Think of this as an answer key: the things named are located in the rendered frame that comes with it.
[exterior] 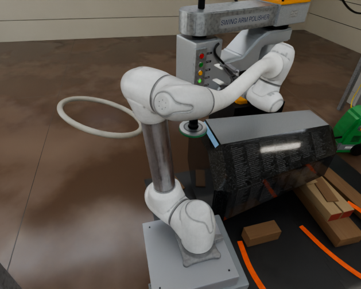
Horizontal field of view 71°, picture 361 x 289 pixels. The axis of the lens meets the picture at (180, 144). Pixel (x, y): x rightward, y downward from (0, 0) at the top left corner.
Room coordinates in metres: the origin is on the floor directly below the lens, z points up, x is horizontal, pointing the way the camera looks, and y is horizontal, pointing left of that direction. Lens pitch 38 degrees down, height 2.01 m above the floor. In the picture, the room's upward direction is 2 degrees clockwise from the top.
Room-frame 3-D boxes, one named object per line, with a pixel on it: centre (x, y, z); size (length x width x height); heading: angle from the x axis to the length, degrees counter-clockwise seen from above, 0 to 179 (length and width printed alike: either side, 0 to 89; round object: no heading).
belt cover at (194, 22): (1.80, -0.39, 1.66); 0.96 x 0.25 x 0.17; 123
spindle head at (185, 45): (1.65, -0.16, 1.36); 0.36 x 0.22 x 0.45; 123
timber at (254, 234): (1.25, -0.72, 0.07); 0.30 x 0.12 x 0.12; 107
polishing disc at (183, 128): (1.61, -0.10, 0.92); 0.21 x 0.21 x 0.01
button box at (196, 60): (1.48, -0.10, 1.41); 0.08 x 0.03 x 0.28; 123
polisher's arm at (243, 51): (1.81, -0.43, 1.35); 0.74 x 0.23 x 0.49; 123
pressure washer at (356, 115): (2.60, -2.11, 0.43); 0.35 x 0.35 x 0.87; 3
